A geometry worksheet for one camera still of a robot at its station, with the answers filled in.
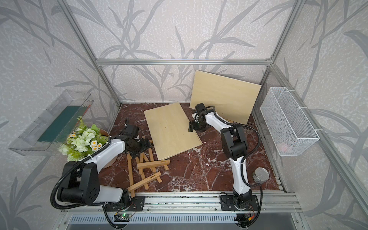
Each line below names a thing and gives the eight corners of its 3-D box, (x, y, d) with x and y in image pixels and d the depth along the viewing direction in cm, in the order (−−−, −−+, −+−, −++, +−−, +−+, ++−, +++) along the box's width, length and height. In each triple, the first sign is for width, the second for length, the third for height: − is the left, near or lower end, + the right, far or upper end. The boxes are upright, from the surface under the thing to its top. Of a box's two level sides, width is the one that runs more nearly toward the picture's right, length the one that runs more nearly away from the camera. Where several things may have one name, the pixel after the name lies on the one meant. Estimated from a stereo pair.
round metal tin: (253, 184, 82) (256, 181, 77) (249, 171, 87) (253, 167, 82) (266, 184, 82) (271, 181, 77) (262, 171, 87) (266, 167, 82)
